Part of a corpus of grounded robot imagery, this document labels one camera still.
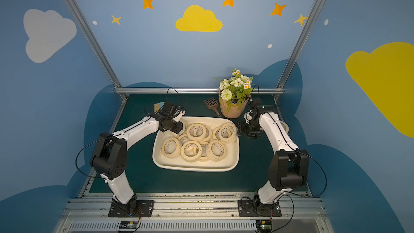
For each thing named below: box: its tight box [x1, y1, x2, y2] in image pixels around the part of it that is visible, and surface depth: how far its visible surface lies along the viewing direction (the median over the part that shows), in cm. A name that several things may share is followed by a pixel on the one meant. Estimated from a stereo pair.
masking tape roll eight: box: [161, 136, 182, 159], surface depth 92 cm
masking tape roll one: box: [219, 122, 237, 143], surface depth 95 cm
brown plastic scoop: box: [203, 97, 222, 118], surface depth 117 cm
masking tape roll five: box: [180, 140, 203, 163], surface depth 90 cm
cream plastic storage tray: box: [152, 115, 240, 173], surface depth 91 cm
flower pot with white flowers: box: [215, 67, 254, 119], surface depth 89 cm
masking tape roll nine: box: [177, 134, 190, 146], surface depth 98 cm
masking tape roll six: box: [205, 139, 227, 162], surface depth 92 cm
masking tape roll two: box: [186, 122, 207, 142], surface depth 97 cm
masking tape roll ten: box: [199, 141, 211, 163], surface depth 89 cm
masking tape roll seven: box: [203, 125, 213, 142], surface depth 98 cm
